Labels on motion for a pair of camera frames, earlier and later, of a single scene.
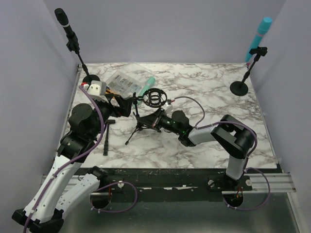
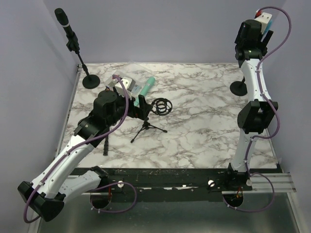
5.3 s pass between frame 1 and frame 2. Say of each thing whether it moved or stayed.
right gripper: moved
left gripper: moved
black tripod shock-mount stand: moved
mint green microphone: stayed
